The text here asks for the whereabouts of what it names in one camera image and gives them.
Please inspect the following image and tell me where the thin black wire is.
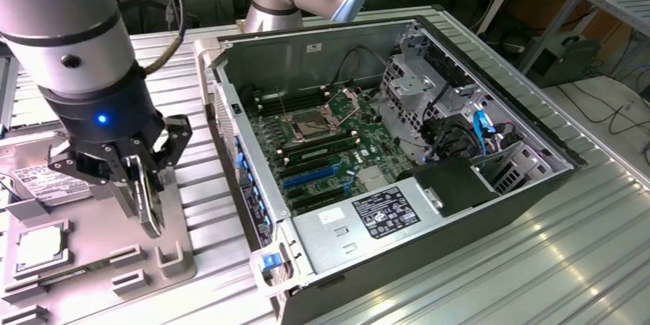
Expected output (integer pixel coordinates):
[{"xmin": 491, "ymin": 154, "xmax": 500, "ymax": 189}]
[{"xmin": 328, "ymin": 46, "xmax": 392, "ymax": 89}]

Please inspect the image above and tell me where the CPU socket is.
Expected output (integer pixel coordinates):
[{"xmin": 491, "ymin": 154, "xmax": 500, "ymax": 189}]
[{"xmin": 287, "ymin": 110, "xmax": 336, "ymax": 142}]

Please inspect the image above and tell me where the black RAM slot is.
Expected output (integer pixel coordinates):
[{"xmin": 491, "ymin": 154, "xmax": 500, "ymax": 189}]
[
  {"xmin": 256, "ymin": 93, "xmax": 329, "ymax": 110},
  {"xmin": 257, "ymin": 97, "xmax": 331, "ymax": 115},
  {"xmin": 255, "ymin": 90, "xmax": 329, "ymax": 106},
  {"xmin": 277, "ymin": 129, "xmax": 359, "ymax": 150},
  {"xmin": 253, "ymin": 87, "xmax": 328, "ymax": 102}
]

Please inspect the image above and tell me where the black plastic shroud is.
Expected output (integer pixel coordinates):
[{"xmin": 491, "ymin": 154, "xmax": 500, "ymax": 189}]
[{"xmin": 395, "ymin": 155, "xmax": 502, "ymax": 219}]

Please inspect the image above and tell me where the slotted metal disk bay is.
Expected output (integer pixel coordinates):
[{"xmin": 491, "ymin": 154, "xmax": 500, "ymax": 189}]
[{"xmin": 470, "ymin": 141, "xmax": 554, "ymax": 195}]

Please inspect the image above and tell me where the silver CPU chip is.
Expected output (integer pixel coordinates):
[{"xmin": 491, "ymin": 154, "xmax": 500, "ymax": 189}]
[{"xmin": 17, "ymin": 225, "xmax": 71, "ymax": 265}]

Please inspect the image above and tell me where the installed green RAM stick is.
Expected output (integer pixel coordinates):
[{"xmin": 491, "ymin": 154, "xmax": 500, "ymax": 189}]
[{"xmin": 287, "ymin": 141, "xmax": 356, "ymax": 161}]

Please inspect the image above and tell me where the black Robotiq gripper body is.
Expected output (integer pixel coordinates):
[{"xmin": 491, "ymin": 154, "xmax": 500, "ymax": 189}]
[{"xmin": 40, "ymin": 61, "xmax": 167, "ymax": 157}]

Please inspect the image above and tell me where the silver hard disk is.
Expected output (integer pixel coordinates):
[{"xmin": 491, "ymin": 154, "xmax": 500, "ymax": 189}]
[{"xmin": 0, "ymin": 132, "xmax": 97, "ymax": 205}]

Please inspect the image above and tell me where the black box device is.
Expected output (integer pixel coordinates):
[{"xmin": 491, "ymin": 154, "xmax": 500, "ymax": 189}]
[{"xmin": 527, "ymin": 34, "xmax": 603, "ymax": 88}]

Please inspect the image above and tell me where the blue case latch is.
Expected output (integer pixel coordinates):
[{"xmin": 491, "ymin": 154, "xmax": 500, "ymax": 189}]
[{"xmin": 257, "ymin": 251, "xmax": 283, "ymax": 272}]

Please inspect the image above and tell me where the long black expansion slot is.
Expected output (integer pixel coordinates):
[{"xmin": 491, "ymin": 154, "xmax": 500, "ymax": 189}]
[
  {"xmin": 287, "ymin": 186, "xmax": 345, "ymax": 206},
  {"xmin": 291, "ymin": 195, "xmax": 351, "ymax": 215},
  {"xmin": 277, "ymin": 156, "xmax": 337, "ymax": 179}
]

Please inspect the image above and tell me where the green RAM stick on rack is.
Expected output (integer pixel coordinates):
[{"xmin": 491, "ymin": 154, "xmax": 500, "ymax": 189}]
[{"xmin": 40, "ymin": 262, "xmax": 111, "ymax": 284}]

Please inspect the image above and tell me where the open black PC case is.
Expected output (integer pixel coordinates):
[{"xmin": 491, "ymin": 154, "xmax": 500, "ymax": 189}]
[{"xmin": 195, "ymin": 14, "xmax": 588, "ymax": 325}]

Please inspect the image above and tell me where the silver chipset heatsink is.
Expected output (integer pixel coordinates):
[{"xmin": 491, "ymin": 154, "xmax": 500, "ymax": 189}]
[{"xmin": 356, "ymin": 167, "xmax": 396, "ymax": 186}]

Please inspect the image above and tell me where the perforated metal disk bay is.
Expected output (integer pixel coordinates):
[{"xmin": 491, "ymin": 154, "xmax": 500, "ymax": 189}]
[{"xmin": 378, "ymin": 53, "xmax": 491, "ymax": 153}]

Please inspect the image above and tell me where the green motherboard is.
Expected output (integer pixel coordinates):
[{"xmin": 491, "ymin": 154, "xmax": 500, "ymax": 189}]
[{"xmin": 243, "ymin": 84, "xmax": 423, "ymax": 215}]

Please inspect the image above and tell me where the black power wire bundle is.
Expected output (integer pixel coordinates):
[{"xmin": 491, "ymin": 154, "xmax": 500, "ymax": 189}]
[{"xmin": 420, "ymin": 116, "xmax": 483, "ymax": 161}]

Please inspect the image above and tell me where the metal socket cover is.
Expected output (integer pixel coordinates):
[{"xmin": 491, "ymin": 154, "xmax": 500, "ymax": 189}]
[{"xmin": 321, "ymin": 87, "xmax": 364, "ymax": 120}]

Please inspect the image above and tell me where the thin metal locking lever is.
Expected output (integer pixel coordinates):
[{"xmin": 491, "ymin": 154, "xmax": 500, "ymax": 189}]
[{"xmin": 276, "ymin": 86, "xmax": 291, "ymax": 117}]

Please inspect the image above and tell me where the blue expansion slot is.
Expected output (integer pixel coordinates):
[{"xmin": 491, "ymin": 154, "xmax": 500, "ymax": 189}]
[{"xmin": 281, "ymin": 166, "xmax": 340, "ymax": 190}]

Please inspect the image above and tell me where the braided gripper cable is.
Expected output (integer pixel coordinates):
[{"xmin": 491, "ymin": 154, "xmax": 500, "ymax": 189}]
[{"xmin": 143, "ymin": 0, "xmax": 188, "ymax": 75}]

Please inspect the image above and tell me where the grey parts rack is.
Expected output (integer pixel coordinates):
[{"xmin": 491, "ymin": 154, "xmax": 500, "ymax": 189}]
[{"xmin": 0, "ymin": 130, "xmax": 199, "ymax": 325}]

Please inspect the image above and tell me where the blue SATA wire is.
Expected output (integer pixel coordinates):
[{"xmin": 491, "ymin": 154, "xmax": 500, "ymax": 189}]
[{"xmin": 471, "ymin": 109, "xmax": 492, "ymax": 157}]

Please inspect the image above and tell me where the grey power supply unit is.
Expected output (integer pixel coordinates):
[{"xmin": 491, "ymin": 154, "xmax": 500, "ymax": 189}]
[{"xmin": 288, "ymin": 183, "xmax": 444, "ymax": 279}]

